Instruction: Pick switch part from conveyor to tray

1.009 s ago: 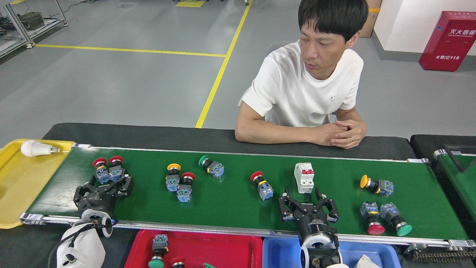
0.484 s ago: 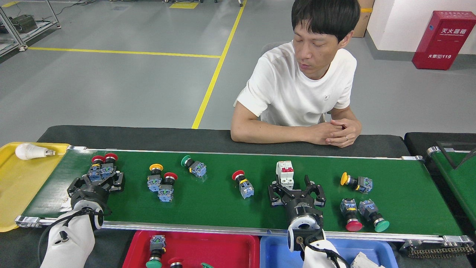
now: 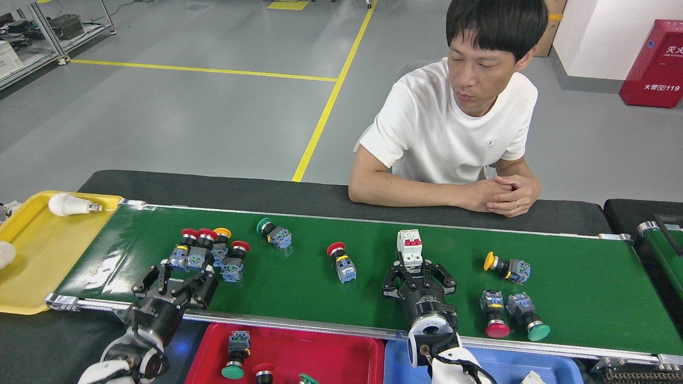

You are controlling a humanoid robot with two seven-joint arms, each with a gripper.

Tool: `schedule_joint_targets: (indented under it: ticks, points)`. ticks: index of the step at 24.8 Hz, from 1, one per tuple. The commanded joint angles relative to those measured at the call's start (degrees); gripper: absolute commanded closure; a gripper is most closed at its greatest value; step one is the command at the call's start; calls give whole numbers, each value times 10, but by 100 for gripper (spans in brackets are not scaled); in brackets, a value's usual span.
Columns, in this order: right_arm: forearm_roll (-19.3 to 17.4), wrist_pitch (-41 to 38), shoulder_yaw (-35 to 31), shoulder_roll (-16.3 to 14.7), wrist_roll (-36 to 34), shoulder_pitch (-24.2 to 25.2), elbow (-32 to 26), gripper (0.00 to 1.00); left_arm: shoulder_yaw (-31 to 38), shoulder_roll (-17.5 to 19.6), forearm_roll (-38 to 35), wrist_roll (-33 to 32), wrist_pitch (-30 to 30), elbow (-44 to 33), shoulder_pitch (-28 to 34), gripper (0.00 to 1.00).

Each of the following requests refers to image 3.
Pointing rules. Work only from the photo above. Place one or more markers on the short green conveyor belt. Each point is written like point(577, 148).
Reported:
point(675, 261)

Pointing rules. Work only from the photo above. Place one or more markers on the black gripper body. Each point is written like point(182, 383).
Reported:
point(157, 317)
point(427, 304)

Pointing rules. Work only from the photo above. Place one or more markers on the silver metal rack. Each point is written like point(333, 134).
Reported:
point(32, 64)

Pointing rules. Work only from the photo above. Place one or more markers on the person's left hand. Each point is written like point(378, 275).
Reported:
point(525, 194)

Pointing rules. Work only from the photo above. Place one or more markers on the brown cardboard box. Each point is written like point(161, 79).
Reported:
point(547, 32)

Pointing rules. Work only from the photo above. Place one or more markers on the yellow plastic tray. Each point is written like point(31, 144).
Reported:
point(42, 256)

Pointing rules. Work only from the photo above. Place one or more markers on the person's left forearm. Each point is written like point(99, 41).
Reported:
point(517, 168)

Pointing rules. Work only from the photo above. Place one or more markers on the person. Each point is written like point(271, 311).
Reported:
point(453, 133)

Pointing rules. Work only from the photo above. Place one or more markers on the dark grey equipment box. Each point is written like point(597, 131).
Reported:
point(66, 26)

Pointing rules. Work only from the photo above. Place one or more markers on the red fire extinguisher box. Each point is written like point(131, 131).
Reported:
point(656, 69)

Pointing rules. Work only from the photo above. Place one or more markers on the red plastic bin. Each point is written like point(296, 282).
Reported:
point(331, 352)

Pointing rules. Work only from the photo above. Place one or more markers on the blue plastic bin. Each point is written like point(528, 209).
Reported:
point(560, 365)

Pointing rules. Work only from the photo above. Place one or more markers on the person's right forearm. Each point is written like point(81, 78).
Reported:
point(405, 194)

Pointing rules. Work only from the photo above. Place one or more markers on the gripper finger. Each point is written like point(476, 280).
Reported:
point(208, 288)
point(163, 274)
point(447, 280)
point(391, 274)

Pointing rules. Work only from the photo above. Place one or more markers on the person's right hand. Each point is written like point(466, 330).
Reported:
point(477, 194)

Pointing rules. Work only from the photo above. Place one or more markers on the white light bulb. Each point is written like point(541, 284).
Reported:
point(5, 255)
point(64, 204)

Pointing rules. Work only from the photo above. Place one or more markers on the green push button switch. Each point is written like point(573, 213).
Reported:
point(262, 225)
point(538, 333)
point(233, 370)
point(308, 379)

